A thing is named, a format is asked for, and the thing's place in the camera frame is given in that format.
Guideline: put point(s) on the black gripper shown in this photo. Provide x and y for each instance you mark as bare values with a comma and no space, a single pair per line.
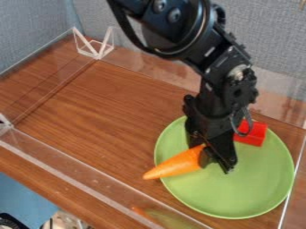
209,124

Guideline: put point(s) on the orange toy carrot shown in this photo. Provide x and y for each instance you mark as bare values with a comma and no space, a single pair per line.
180,164

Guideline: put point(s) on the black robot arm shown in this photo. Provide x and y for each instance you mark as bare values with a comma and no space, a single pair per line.
185,30

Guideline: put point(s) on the red rectangular block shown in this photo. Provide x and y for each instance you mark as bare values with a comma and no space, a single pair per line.
257,135

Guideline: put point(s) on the green round plate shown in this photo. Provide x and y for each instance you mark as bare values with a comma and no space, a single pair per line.
249,191

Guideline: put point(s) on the clear acrylic enclosure wall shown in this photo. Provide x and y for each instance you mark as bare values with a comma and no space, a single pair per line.
84,109

